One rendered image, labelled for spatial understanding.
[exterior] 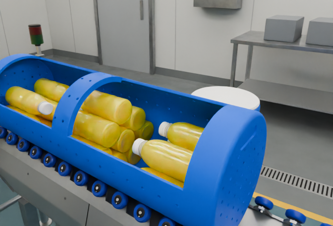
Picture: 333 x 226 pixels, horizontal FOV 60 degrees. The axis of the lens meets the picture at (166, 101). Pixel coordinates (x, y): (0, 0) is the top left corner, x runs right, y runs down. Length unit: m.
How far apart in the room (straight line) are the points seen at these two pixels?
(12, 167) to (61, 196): 0.28
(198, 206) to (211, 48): 3.85
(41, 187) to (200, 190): 0.63
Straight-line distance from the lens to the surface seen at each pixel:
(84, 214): 0.90
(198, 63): 4.45
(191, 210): 0.57
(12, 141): 1.14
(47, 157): 0.98
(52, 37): 6.58
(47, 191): 1.02
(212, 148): 0.53
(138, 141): 0.69
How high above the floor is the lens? 1.47
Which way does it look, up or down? 23 degrees down
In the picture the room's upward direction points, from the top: straight up
